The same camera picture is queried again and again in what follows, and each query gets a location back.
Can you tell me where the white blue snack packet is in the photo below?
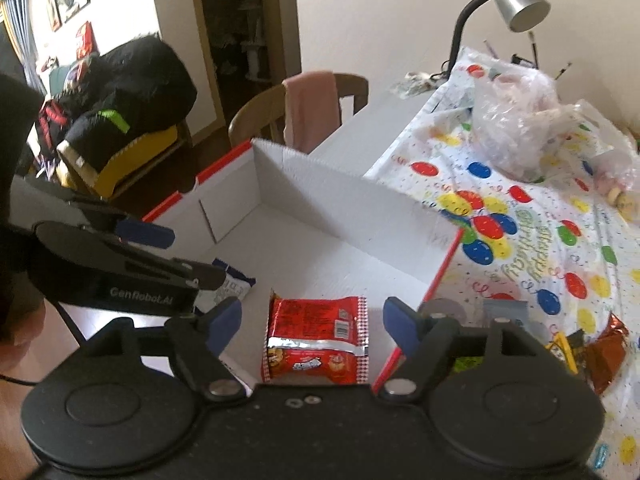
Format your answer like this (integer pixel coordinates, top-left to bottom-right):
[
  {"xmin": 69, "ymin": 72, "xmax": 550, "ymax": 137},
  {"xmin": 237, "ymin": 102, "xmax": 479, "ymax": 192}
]
[{"xmin": 194, "ymin": 258, "xmax": 257, "ymax": 313}]

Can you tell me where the red snack packet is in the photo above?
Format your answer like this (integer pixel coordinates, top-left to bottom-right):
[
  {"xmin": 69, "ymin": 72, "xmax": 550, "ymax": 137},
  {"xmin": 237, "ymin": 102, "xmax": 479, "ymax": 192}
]
[{"xmin": 262, "ymin": 294, "xmax": 369, "ymax": 386}]

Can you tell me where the orange-brown foil snack bag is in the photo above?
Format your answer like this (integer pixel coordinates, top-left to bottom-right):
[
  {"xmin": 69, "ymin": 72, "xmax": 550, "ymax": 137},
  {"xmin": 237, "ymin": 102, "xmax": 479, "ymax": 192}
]
[{"xmin": 585, "ymin": 312, "xmax": 629, "ymax": 396}]

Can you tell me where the yellow snack packet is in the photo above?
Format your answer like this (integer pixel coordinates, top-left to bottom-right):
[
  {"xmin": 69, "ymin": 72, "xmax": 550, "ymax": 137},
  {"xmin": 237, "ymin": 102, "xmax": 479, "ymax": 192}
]
[{"xmin": 546, "ymin": 332, "xmax": 578, "ymax": 375}]

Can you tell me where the blue candy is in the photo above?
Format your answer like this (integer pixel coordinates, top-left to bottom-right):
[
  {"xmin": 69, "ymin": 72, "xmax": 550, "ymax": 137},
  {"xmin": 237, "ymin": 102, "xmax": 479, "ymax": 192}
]
[{"xmin": 591, "ymin": 442, "xmax": 610, "ymax": 470}]

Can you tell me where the red and white cardboard box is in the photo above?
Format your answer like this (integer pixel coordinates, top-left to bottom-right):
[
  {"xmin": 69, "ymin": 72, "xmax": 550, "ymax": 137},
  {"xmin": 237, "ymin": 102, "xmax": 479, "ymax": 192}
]
[{"xmin": 148, "ymin": 140, "xmax": 461, "ymax": 385}]

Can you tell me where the black jacket pile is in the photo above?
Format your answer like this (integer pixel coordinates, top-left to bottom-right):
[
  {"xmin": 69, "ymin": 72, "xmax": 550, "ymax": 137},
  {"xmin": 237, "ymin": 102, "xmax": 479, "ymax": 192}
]
[{"xmin": 35, "ymin": 35, "xmax": 198, "ymax": 171}]

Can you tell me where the birthday balloon tablecloth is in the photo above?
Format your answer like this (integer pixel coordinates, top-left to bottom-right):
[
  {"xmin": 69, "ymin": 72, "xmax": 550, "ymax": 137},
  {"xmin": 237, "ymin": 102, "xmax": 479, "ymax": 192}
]
[{"xmin": 368, "ymin": 48, "xmax": 639, "ymax": 479}]

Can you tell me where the wooden chair with pink towel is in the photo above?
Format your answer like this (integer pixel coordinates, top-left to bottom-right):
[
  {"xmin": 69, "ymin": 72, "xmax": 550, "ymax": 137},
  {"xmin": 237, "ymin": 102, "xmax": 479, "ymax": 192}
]
[{"xmin": 228, "ymin": 70, "xmax": 369, "ymax": 154}]

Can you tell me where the pink towel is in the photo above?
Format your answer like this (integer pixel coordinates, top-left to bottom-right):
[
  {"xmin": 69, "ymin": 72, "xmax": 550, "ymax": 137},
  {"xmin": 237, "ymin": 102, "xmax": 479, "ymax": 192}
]
[{"xmin": 282, "ymin": 70, "xmax": 341, "ymax": 154}]

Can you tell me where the large clear plastic bag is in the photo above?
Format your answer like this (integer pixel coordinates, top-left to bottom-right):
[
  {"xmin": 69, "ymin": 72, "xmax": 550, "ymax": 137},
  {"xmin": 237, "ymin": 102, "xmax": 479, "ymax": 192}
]
[{"xmin": 472, "ymin": 65, "xmax": 580, "ymax": 182}]

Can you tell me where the small plastic bag with pastries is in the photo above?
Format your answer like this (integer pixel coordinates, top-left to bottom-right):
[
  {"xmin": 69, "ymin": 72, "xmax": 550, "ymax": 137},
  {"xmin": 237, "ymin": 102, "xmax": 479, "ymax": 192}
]
[{"xmin": 576, "ymin": 100, "xmax": 639, "ymax": 226}]

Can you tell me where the silver desk lamp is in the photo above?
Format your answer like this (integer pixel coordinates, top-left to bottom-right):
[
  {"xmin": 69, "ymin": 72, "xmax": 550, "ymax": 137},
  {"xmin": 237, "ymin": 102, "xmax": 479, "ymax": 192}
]
[{"xmin": 439, "ymin": 0, "xmax": 552, "ymax": 82}]

